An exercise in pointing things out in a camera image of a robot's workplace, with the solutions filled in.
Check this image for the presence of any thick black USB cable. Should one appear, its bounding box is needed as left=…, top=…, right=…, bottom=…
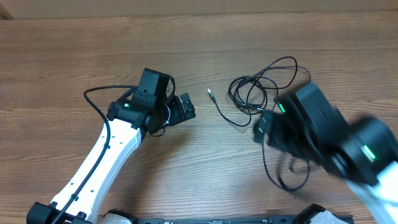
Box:
left=228, top=75, right=280, bottom=116

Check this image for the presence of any thin black USB cable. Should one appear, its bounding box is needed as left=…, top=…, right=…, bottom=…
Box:
left=207, top=56, right=312, bottom=192

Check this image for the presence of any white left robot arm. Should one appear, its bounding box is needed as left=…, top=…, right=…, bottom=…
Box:
left=26, top=68, right=195, bottom=224

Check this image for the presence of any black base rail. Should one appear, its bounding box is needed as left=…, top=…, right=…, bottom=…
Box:
left=99, top=203, right=355, bottom=224

